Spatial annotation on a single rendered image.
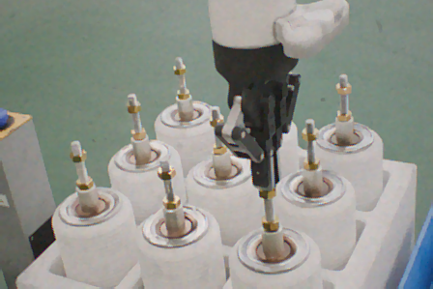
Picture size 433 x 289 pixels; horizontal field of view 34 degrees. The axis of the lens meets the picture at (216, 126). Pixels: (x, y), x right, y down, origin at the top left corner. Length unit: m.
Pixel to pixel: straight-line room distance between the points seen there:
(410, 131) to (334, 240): 0.65
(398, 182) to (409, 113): 0.55
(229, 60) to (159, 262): 0.26
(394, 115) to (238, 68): 0.93
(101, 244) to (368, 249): 0.31
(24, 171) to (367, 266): 0.45
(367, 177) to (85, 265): 0.36
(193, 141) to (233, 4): 0.43
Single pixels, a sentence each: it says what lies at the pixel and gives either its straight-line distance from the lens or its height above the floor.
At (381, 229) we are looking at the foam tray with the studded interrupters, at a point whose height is 0.18.
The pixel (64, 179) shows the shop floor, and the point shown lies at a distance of 1.41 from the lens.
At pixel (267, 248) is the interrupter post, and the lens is 0.73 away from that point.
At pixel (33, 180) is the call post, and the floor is 0.23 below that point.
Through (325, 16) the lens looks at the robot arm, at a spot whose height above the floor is 0.51.
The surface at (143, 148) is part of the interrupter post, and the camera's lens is 0.91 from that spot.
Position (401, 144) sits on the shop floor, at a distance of 1.40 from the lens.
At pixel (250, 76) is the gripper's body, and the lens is 0.59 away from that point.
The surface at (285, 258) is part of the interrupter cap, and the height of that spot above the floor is 0.25.
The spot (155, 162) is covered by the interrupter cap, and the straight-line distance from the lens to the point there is 0.90.
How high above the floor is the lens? 0.72
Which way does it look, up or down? 29 degrees down
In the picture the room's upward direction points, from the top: 7 degrees counter-clockwise
